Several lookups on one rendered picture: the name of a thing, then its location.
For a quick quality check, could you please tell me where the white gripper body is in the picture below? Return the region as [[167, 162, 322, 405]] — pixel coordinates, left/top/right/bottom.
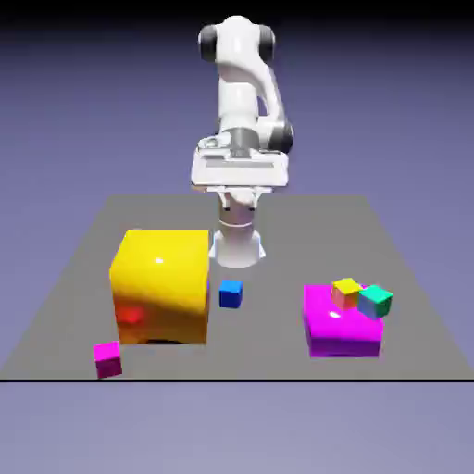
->
[[190, 148, 291, 194]]

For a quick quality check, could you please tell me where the small blue cube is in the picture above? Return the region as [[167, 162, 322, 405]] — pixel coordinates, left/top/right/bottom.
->
[[218, 279, 244, 309]]

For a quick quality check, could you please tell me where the small yellow cube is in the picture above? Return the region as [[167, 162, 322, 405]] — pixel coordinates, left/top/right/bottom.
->
[[331, 277, 364, 312]]

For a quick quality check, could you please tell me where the small green cube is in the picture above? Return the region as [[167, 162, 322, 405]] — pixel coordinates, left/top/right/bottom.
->
[[356, 283, 394, 320]]

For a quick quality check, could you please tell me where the small magenta cube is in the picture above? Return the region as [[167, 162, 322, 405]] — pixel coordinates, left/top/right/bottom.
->
[[93, 340, 124, 380]]

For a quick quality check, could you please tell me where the large yellow box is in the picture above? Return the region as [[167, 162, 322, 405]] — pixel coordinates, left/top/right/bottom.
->
[[108, 228, 211, 346]]

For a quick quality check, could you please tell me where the large magenta box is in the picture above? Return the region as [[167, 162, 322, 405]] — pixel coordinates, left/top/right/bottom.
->
[[302, 282, 385, 359]]

